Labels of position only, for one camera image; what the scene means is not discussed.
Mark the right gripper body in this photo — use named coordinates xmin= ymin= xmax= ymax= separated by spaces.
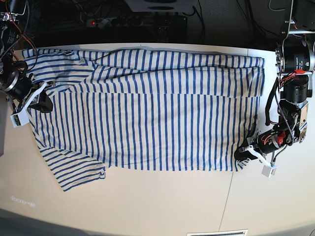
xmin=0 ymin=70 xmax=37 ymax=108

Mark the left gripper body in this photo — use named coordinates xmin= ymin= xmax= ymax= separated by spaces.
xmin=248 ymin=127 xmax=302 ymax=156

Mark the blue white striped T-shirt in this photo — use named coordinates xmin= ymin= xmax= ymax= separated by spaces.
xmin=23 ymin=49 xmax=265 ymax=191

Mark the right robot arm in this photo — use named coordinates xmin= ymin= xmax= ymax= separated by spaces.
xmin=0 ymin=0 xmax=53 ymax=114

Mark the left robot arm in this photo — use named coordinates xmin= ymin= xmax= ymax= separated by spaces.
xmin=234 ymin=0 xmax=315 ymax=167

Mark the black power strip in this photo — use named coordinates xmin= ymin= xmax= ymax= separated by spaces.
xmin=86 ymin=17 xmax=143 ymax=29

